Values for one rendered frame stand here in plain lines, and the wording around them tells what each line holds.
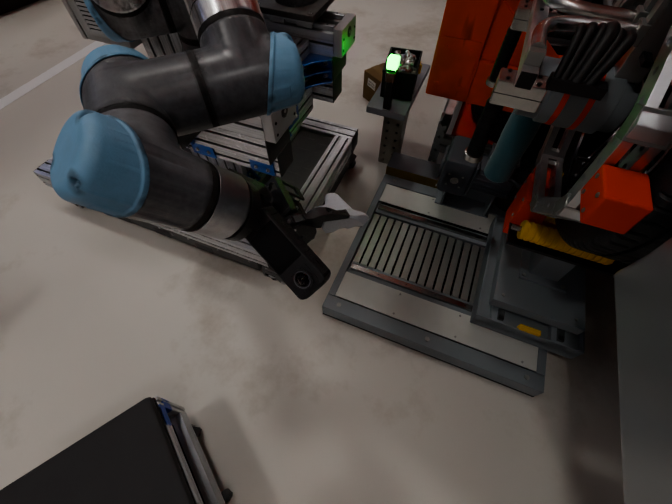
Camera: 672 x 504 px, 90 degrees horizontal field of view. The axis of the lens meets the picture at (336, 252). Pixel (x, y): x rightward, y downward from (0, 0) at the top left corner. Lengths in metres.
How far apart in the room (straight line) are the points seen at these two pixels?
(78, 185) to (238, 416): 1.13
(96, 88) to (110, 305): 1.38
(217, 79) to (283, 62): 0.07
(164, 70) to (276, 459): 1.16
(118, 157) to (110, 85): 0.10
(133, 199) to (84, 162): 0.04
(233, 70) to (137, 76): 0.09
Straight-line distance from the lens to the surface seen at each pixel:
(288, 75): 0.40
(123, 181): 0.31
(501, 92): 0.78
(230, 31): 0.41
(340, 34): 1.34
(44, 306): 1.87
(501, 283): 1.35
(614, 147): 0.77
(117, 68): 0.41
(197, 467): 1.21
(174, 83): 0.39
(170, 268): 1.68
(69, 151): 0.32
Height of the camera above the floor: 1.30
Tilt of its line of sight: 57 degrees down
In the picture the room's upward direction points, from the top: straight up
